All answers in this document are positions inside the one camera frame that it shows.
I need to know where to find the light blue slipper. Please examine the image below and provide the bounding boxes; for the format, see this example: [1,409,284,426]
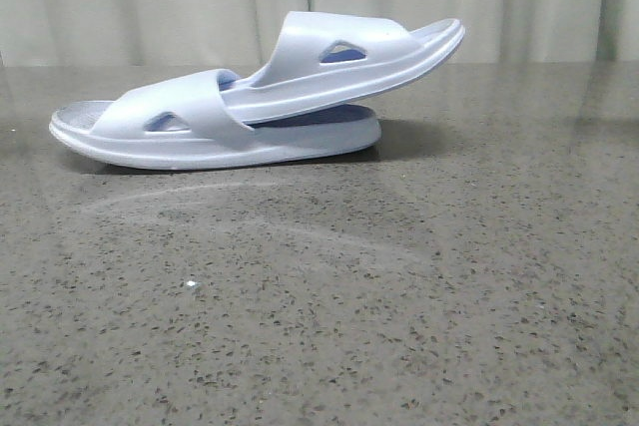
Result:
[49,69,381,170]
[220,11,465,124]

